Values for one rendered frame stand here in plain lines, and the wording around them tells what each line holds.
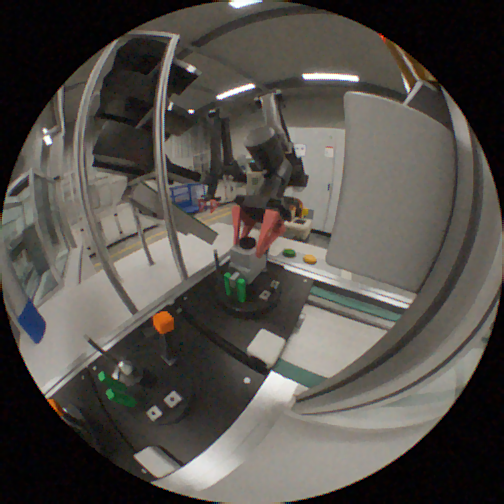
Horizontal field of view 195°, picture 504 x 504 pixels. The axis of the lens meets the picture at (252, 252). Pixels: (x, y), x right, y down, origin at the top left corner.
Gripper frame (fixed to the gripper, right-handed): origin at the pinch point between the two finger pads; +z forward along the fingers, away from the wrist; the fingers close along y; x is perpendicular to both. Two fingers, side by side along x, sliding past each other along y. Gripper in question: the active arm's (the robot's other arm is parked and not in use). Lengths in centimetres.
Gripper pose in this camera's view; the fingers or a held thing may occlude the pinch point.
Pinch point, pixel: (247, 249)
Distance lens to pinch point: 26.1
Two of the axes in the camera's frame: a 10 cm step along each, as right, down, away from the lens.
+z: -3.5, 9.3, -1.1
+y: 8.4, 2.6, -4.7
